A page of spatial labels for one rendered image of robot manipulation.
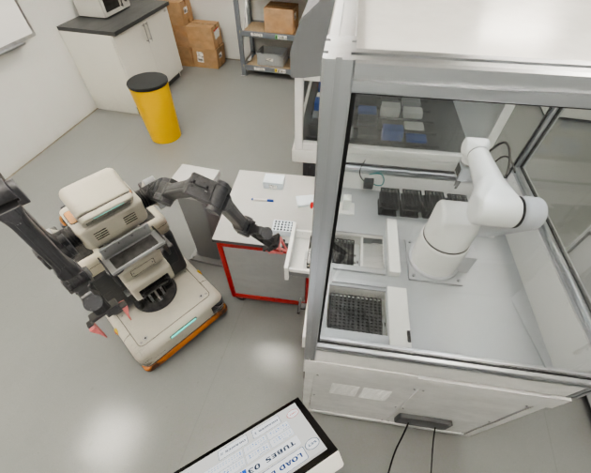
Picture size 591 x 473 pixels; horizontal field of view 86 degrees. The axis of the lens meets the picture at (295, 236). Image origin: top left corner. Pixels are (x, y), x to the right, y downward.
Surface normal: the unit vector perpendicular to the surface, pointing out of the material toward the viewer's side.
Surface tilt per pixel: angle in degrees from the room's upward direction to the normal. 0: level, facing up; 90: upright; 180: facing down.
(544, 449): 0
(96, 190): 43
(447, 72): 90
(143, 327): 0
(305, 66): 90
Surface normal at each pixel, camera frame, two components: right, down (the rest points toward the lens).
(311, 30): -0.14, 0.76
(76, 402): 0.00, -0.64
